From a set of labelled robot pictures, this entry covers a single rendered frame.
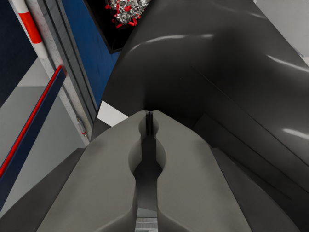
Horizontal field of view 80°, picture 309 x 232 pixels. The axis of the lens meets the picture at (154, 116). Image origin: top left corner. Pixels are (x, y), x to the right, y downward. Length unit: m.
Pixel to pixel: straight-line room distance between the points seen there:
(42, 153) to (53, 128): 0.18
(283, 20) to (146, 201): 1.38
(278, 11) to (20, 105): 1.74
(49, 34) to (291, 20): 1.36
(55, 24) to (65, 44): 0.04
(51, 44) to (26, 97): 1.26
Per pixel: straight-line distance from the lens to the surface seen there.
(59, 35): 0.39
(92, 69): 0.60
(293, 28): 1.54
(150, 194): 0.20
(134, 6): 0.31
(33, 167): 1.20
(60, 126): 1.30
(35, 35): 0.36
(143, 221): 0.93
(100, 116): 0.16
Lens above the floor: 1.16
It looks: 41 degrees down
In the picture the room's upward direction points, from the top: 179 degrees clockwise
